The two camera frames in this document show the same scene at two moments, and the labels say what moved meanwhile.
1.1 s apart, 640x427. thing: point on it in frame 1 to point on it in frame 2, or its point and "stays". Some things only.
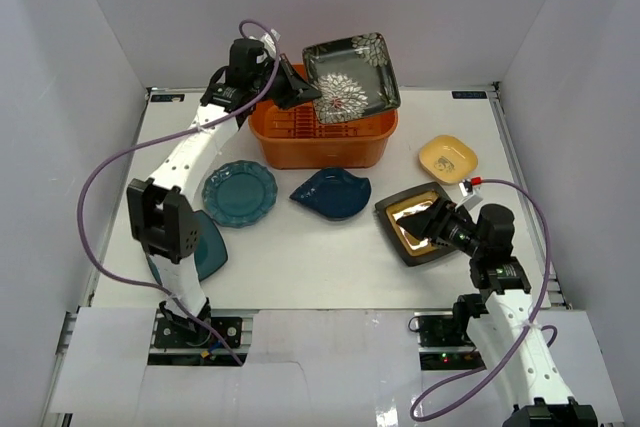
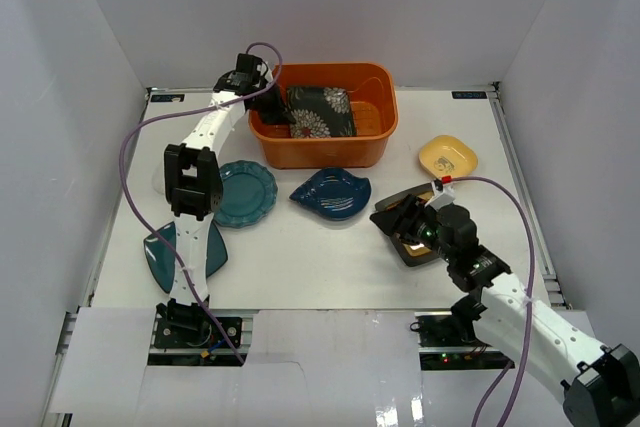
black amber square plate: x=415 y=248 stays
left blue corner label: x=167 y=97 stays
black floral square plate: x=356 y=76 to x=317 y=112
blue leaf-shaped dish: x=335 y=194 stays
